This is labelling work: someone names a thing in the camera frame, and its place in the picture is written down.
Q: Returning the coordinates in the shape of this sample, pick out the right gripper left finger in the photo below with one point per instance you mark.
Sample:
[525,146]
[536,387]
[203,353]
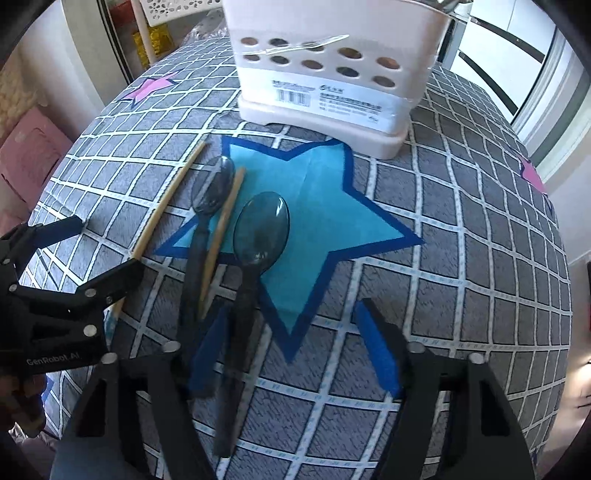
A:
[103,438]

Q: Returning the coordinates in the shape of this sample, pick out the blue-tipped wooden chopstick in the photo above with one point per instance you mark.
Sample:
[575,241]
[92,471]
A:
[163,201]

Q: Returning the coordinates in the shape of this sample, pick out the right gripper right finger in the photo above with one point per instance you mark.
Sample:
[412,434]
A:
[483,438]

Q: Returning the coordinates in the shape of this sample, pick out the white utensil caddy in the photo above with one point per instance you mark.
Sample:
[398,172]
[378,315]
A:
[351,70]

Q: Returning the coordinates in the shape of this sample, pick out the white refrigerator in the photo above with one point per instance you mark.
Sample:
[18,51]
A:
[514,53]

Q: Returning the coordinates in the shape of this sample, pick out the checked grey tablecloth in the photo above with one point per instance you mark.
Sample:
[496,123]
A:
[453,239]

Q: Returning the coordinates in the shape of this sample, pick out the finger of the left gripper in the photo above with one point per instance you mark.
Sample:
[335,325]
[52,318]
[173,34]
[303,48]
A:
[110,286]
[28,239]

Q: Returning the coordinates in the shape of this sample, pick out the pink box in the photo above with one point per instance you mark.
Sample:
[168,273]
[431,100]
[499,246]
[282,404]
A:
[29,156]

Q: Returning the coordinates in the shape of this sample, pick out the dark translucent plastic spoon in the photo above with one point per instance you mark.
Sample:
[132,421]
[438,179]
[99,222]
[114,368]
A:
[205,205]
[259,239]

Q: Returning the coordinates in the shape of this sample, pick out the beige perforated storage cart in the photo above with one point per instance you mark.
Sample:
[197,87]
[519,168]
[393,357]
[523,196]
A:
[153,13]

